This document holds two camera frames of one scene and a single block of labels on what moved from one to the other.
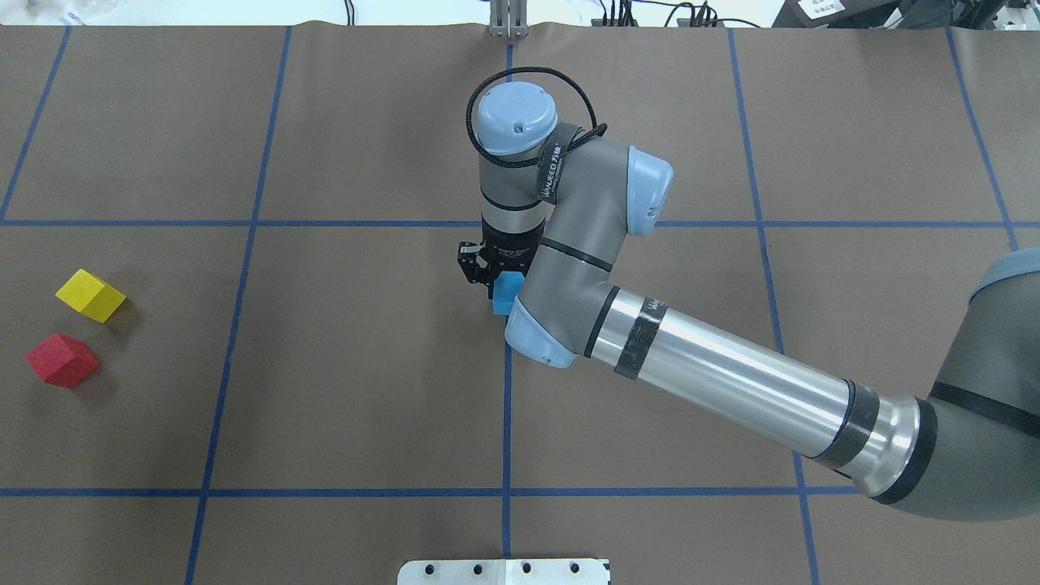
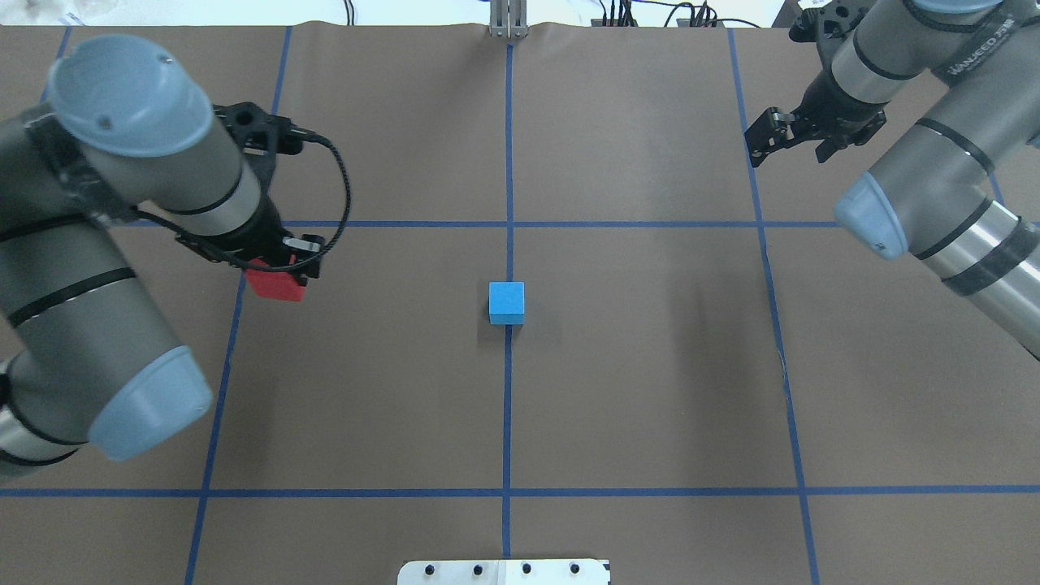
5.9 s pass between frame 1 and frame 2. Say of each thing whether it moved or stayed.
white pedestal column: stayed
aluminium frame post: stayed
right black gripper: moved
